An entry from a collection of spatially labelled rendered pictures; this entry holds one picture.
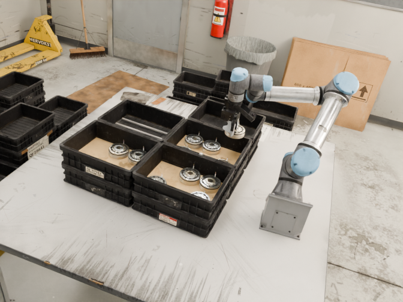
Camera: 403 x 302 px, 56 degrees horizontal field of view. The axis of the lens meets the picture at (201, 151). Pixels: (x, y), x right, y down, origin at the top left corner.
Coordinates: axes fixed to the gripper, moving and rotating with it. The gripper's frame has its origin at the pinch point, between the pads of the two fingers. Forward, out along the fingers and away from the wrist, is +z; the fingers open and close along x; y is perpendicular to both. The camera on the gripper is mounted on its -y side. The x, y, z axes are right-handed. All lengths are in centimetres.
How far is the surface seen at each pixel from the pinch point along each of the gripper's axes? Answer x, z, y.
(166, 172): 29.1, 13.8, 23.8
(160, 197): 49, 10, 17
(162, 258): 69, 22, 5
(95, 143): 27, 14, 67
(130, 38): -254, 98, 217
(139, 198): 50, 15, 27
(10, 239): 90, 20, 66
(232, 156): -2.5, 17.4, -1.1
